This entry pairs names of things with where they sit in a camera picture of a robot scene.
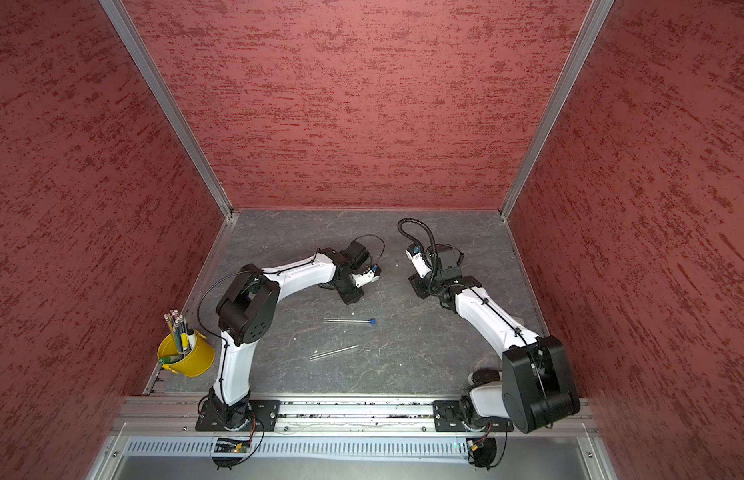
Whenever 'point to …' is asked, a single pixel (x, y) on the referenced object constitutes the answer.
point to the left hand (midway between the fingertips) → (350, 298)
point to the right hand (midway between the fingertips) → (419, 278)
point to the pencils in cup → (185, 339)
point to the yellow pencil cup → (196, 362)
